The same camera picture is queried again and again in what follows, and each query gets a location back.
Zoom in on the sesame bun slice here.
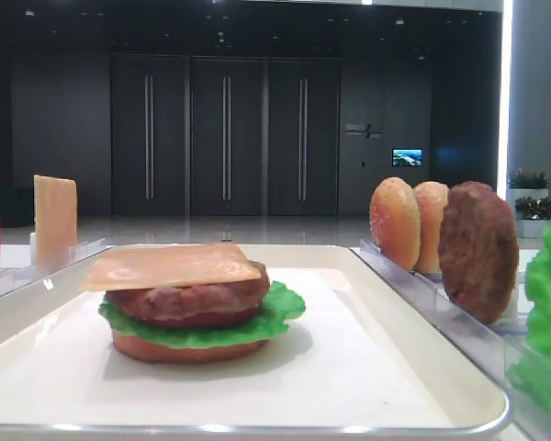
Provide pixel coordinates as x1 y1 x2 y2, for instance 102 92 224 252
369 176 421 271
414 181 448 274

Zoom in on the green lettuce leaf in burger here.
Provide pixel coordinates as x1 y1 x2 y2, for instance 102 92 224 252
98 281 306 349

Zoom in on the brown meat patty in burger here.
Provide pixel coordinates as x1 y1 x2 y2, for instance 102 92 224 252
106 261 270 321

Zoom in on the orange cheese slice on burger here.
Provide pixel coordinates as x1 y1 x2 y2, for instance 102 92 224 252
82 243 261 291

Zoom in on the upright brown meat patty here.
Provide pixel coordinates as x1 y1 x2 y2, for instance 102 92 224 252
438 181 519 323

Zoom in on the upright orange cheese slice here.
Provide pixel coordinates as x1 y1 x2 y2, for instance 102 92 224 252
33 175 77 267

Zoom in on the upright green lettuce leaf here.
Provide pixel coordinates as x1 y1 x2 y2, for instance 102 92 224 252
509 220 551 414

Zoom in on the right dark double door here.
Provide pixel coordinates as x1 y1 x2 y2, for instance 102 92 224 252
268 60 340 216

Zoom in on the dark double door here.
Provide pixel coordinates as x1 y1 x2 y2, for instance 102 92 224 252
268 60 340 216
191 59 263 216
111 57 186 216

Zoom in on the middle dark double door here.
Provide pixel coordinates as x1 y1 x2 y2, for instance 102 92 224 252
191 59 263 216

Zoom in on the white rectangular tray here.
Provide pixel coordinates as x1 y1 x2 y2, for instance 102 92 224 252
0 244 512 440

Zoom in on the left dark double door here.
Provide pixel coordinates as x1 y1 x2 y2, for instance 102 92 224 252
111 57 186 216

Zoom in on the bottom bun slice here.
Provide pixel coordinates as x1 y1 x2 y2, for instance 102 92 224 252
112 331 267 364

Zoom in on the lower white flower planter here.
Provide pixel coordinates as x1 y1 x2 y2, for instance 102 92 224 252
515 197 551 238

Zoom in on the white flower planter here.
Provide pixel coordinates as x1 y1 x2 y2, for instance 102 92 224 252
506 169 549 210
515 197 551 238

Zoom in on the upper white flower planter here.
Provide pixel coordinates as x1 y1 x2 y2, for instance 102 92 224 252
506 169 549 210

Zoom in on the clear acrylic left rack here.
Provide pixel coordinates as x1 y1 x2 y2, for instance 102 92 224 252
0 238 107 298

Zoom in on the clear acrylic rack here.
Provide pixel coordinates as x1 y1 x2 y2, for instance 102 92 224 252
0 238 107 298
359 240 551 440

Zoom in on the clear acrylic right rack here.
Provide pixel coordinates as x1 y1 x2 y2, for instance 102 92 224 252
359 240 551 440

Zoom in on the small wall screen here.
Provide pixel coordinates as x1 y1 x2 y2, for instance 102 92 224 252
392 149 422 167

